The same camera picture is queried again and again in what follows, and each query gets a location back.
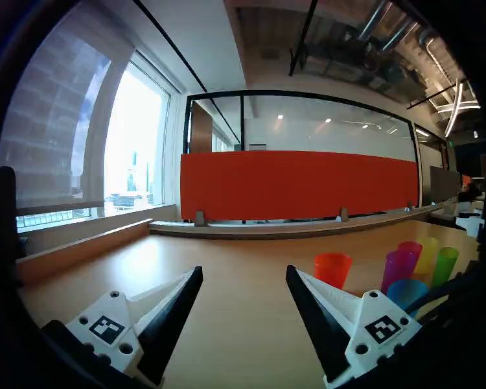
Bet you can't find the yellow plastic cup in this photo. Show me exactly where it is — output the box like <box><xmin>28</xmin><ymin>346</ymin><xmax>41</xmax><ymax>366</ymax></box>
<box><xmin>413</xmin><ymin>237</ymin><xmax>441</xmax><ymax>277</ymax></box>

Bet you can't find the grey desk screen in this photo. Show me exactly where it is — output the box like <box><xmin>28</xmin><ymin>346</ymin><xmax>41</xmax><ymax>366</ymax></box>
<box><xmin>430</xmin><ymin>165</ymin><xmax>462</xmax><ymax>202</ymax></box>

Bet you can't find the red desk screen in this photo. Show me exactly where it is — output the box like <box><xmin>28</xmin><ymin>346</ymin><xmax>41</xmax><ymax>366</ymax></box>
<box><xmin>148</xmin><ymin>150</ymin><xmax>459</xmax><ymax>241</ymax></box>

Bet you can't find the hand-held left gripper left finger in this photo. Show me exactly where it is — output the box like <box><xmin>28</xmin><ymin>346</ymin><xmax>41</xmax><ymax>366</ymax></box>
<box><xmin>64</xmin><ymin>266</ymin><xmax>203</xmax><ymax>386</ymax></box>

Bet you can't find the orange plastic cup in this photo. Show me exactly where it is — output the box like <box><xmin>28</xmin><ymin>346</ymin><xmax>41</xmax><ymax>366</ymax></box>
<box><xmin>314</xmin><ymin>252</ymin><xmax>354</xmax><ymax>291</ymax></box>

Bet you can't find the pink plastic cup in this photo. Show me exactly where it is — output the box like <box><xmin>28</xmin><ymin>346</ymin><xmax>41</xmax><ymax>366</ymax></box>
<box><xmin>397</xmin><ymin>241</ymin><xmax>424</xmax><ymax>265</ymax></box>

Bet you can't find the purple plastic cup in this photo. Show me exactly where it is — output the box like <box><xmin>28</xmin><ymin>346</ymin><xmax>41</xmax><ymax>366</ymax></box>
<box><xmin>380</xmin><ymin>249</ymin><xmax>419</xmax><ymax>296</ymax></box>

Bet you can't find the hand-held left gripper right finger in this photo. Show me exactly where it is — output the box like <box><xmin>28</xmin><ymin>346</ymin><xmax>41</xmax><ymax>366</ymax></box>
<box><xmin>286</xmin><ymin>265</ymin><xmax>423</xmax><ymax>388</ymax></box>

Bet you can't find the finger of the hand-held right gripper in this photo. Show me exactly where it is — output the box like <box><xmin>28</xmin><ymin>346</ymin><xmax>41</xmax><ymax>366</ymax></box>
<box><xmin>455</xmin><ymin>216</ymin><xmax>485</xmax><ymax>240</ymax></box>

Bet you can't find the blue plastic cup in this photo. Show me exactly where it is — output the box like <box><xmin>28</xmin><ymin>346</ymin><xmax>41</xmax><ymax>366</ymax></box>
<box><xmin>387</xmin><ymin>279</ymin><xmax>430</xmax><ymax>318</ymax></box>

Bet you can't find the green plastic cup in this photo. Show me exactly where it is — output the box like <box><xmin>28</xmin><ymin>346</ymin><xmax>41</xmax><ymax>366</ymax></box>
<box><xmin>430</xmin><ymin>246</ymin><xmax>459</xmax><ymax>289</ymax></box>

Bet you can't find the black cable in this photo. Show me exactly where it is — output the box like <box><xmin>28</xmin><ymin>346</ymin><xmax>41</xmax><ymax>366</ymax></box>
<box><xmin>404</xmin><ymin>262</ymin><xmax>481</xmax><ymax>316</ymax></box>

